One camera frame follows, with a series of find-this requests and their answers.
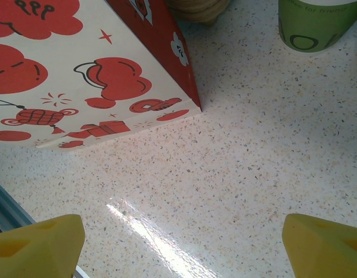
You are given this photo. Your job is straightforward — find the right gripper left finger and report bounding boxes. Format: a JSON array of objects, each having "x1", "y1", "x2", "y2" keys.
[{"x1": 0, "y1": 213, "x2": 86, "y2": 278}]

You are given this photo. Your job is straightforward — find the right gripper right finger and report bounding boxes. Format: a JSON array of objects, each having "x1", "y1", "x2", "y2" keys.
[{"x1": 283, "y1": 213, "x2": 357, "y2": 278}]

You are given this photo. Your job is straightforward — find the white red printed paper bag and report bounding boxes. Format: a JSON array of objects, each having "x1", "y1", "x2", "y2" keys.
[{"x1": 0, "y1": 0, "x2": 203, "y2": 150}]

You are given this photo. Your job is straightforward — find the green white paper cup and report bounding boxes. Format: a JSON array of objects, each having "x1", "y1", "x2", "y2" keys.
[{"x1": 277, "y1": 0, "x2": 353, "y2": 56}]

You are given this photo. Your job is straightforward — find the brown pulp cup carrier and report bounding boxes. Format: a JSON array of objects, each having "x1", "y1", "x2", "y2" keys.
[
  {"x1": 165, "y1": 0, "x2": 230, "y2": 9},
  {"x1": 192, "y1": 11, "x2": 225, "y2": 27},
  {"x1": 169, "y1": 2, "x2": 229, "y2": 20}
]

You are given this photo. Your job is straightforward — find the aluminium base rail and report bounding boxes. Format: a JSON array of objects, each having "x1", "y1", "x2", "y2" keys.
[{"x1": 0, "y1": 176, "x2": 36, "y2": 235}]

